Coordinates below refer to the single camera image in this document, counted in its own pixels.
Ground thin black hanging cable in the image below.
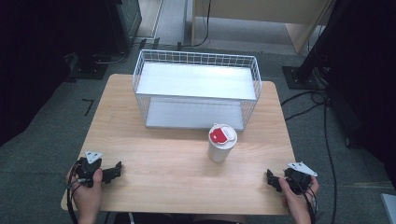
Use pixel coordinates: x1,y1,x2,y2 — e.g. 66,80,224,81
177,0,213,51

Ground white cup with red lid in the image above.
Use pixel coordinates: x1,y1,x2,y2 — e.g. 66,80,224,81
206,122,238,164

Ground dark cabinet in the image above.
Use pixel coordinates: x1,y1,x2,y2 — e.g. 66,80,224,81
105,0,143,54

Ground person's left hand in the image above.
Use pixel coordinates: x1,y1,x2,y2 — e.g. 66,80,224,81
65,168,104,224

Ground light wooden cabinet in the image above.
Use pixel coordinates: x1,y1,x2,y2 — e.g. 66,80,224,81
191,0,338,56

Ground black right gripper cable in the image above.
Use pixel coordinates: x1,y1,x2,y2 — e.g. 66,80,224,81
290,175,319,224

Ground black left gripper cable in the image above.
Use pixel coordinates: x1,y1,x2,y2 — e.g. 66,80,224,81
65,160,84,224

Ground white wire shelf rack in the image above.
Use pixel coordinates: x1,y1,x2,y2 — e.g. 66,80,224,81
132,49,262,132

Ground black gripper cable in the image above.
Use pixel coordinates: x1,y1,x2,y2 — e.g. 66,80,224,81
290,175,319,224
65,160,84,224

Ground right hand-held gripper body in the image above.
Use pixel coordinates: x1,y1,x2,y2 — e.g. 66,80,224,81
282,161,318,196

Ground pale blue box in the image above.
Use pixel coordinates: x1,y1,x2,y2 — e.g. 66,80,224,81
379,192,396,224

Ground black floor cable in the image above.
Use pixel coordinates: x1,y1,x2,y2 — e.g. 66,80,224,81
280,89,340,224
92,37,148,65

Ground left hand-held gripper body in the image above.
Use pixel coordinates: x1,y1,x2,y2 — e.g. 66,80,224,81
76,149,108,189

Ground person's right hand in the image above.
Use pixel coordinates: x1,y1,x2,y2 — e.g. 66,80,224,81
277,176,320,224

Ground black metal stand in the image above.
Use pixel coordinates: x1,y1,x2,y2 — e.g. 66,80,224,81
281,0,342,91
63,51,109,83

